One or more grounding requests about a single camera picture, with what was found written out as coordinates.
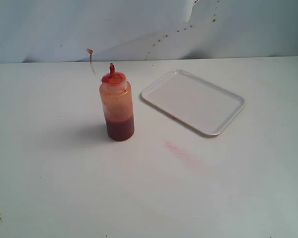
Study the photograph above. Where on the white rectangular tray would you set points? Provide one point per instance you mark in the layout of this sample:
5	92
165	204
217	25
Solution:
198	104

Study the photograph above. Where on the red sauce squeeze bottle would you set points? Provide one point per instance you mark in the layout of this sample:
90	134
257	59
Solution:
116	97

